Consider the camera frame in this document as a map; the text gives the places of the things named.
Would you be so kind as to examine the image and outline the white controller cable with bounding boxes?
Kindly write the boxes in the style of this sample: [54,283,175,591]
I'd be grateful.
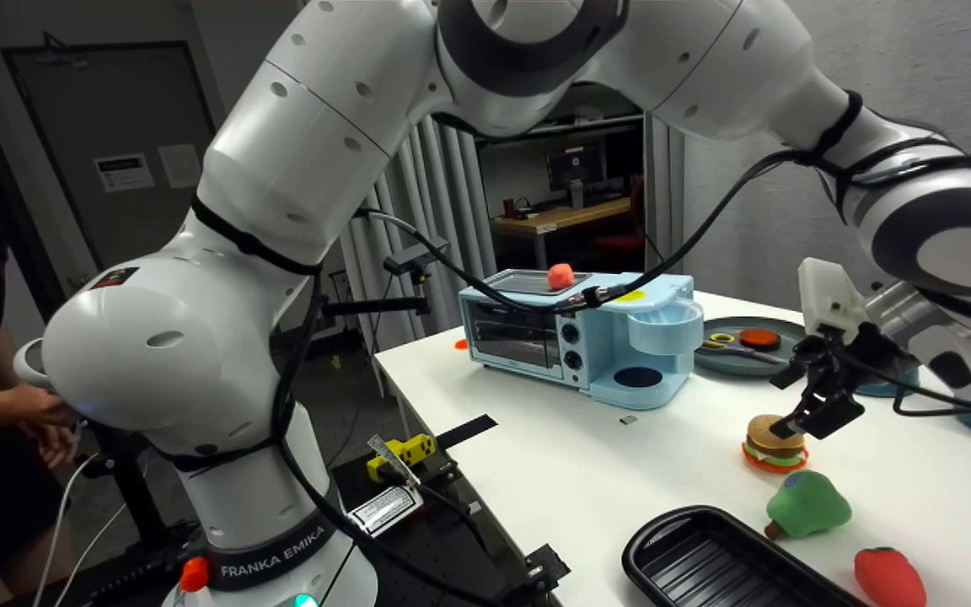
[27,448,129,607]

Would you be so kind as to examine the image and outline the grey pleated curtain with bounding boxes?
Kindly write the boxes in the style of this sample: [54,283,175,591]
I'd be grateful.
[331,111,502,356]

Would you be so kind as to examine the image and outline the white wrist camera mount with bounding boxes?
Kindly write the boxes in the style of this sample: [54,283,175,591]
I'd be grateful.
[795,252,888,342]

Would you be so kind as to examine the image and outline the light blue toy oven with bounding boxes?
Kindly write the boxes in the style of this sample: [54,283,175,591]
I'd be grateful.
[454,267,708,411]

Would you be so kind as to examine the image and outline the black mounting platform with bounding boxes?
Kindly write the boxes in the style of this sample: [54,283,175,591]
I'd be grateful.
[320,431,572,607]

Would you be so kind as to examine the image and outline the red strawberry plush toy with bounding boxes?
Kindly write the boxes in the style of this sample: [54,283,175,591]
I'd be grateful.
[541,260,580,297]
[850,542,929,607]

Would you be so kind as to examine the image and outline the grey door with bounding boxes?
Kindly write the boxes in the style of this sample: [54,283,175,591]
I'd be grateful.
[0,40,226,274]

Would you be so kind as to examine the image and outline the black plastic tray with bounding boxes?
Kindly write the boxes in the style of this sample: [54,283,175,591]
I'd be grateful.
[619,503,873,607]

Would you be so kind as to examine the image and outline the dark storage shelf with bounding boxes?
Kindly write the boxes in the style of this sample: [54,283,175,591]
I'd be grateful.
[473,80,650,274]

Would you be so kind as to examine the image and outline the white bottle orange cap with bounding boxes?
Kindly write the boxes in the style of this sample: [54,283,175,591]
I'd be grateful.
[163,555,222,607]

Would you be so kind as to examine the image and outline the green pear plush toy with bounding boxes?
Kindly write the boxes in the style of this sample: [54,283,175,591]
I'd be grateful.
[762,470,856,542]

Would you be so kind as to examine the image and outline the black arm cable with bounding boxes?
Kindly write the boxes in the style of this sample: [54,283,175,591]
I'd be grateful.
[355,87,971,501]

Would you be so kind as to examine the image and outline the wooden table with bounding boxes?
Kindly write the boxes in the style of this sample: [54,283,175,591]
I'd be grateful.
[487,197,636,270]

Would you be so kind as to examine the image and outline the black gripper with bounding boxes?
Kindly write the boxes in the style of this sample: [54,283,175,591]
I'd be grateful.
[770,325,920,447]

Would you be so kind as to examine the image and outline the black camera on stand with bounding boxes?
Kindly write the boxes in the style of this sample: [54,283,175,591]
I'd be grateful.
[320,233,454,342]

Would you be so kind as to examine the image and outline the white door sign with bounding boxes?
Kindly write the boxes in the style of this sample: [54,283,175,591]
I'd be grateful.
[92,153,157,200]

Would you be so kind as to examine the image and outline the red round toy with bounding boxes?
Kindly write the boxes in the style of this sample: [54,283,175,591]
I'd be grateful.
[739,325,784,356]

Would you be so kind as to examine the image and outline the yellow clamp block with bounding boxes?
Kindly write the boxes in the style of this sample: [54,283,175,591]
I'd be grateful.
[359,429,442,489]

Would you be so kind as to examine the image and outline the silver metal plate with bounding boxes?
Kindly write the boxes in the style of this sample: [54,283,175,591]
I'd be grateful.
[340,483,427,542]

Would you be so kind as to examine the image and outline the sandwich burger plush toy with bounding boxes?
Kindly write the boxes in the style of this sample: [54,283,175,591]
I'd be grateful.
[739,411,817,475]

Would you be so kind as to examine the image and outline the person hand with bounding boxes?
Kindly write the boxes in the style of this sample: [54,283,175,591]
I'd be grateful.
[0,377,81,447]

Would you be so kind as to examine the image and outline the dark grey plate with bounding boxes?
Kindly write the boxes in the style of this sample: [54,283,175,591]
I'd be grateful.
[693,314,817,384]

